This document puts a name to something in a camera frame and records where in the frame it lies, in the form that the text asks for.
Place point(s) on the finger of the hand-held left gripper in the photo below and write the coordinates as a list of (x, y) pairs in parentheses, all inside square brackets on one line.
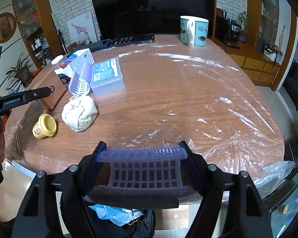
[(38, 93)]

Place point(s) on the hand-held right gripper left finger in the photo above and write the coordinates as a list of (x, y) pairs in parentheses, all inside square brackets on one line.
[(98, 152)]

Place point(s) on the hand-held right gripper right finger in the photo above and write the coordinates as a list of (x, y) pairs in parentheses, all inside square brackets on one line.
[(186, 151)]

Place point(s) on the purple mesh hair roller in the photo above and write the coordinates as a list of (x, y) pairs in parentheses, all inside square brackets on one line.
[(80, 83), (141, 171)]

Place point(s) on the white blue printed carton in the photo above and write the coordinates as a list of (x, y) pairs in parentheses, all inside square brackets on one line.
[(82, 59)]

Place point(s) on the clear dental floss box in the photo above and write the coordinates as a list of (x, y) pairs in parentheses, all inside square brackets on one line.
[(106, 75)]

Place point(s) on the black plastic bag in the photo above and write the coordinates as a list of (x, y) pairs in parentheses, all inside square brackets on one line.
[(141, 224)]

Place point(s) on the brown cardboard box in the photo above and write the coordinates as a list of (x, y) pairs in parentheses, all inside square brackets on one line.
[(49, 89)]

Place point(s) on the stack of books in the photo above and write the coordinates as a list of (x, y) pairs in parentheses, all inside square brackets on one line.
[(15, 88)]

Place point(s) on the long-leaved potted plant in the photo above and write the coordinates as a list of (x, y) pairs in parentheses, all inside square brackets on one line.
[(19, 70)]

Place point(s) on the yellow lidded tub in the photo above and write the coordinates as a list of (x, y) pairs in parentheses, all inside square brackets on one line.
[(44, 126)]

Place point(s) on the white earbuds case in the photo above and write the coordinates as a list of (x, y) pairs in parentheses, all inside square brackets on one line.
[(57, 60)]

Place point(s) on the blue pink packet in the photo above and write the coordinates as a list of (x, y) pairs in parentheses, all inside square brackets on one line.
[(69, 60)]

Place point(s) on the red flower framed picture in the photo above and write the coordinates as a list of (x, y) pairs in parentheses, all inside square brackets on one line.
[(75, 45)]

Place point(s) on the blue crumpled wrapper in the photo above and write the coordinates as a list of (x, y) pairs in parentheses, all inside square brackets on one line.
[(111, 213)]

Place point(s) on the green white rod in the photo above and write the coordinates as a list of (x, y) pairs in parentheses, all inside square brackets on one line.
[(57, 32)]

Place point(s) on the wooden glass display cabinet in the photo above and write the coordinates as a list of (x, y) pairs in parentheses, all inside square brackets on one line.
[(34, 17)]

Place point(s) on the giraffe picture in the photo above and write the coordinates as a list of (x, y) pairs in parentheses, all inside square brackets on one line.
[(81, 29)]

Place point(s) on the black smartphone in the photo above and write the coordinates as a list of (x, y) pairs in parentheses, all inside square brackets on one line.
[(130, 39)]

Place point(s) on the wooden drawer sideboard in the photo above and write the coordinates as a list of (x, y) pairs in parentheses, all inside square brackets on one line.
[(258, 64)]

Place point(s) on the lit display screen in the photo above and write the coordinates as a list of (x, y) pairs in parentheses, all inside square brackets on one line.
[(289, 203)]

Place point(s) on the light blue patterned mug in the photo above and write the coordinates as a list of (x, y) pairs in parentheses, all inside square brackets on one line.
[(194, 31)]

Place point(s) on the black coffee machine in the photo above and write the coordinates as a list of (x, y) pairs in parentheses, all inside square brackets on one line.
[(232, 33)]

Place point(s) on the small green potted plant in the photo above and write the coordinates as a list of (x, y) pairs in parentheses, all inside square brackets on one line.
[(243, 22)]

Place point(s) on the black flat television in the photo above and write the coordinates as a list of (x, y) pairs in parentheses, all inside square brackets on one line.
[(151, 7)]

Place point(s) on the round framed wall picture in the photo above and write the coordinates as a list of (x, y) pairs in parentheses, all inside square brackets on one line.
[(3, 27)]

